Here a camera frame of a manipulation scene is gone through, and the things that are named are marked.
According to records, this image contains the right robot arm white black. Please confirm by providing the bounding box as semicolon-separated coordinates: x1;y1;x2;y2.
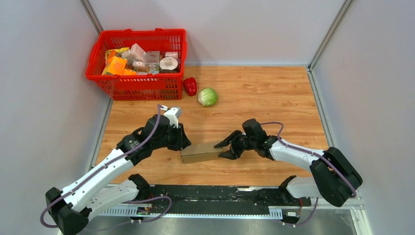
215;118;363;207

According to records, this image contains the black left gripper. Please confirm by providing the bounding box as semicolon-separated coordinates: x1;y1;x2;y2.
152;122;192;151

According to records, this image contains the green cabbage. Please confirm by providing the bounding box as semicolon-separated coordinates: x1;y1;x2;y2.
198;88;218;107

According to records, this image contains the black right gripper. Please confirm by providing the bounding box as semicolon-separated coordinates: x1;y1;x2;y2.
214;130;256;160

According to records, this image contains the red bell pepper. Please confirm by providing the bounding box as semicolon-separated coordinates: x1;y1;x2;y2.
183;77;198;96

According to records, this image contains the orange snack box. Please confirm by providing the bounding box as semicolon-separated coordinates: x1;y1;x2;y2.
102;56;127;75

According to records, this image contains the white tape roll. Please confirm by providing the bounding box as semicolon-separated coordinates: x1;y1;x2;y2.
159;57;179;73

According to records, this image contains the pink white carton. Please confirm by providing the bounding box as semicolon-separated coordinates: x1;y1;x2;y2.
122;43;146;65

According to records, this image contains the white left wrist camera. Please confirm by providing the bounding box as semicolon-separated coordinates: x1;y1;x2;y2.
161;105;182;128

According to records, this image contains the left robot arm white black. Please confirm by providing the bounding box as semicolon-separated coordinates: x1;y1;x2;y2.
40;107;191;235

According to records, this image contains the red plastic shopping basket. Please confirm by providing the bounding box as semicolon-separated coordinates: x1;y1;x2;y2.
86;28;187;101

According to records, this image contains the beige small box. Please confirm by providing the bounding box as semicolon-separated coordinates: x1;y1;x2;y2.
145;50;161;74

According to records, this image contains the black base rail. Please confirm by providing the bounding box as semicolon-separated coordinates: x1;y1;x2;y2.
72;184;364;224

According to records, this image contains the brown cardboard box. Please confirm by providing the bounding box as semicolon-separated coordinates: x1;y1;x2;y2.
181;142;223;164

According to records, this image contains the yellow snack packet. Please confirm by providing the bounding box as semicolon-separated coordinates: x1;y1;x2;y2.
105;47;130;60

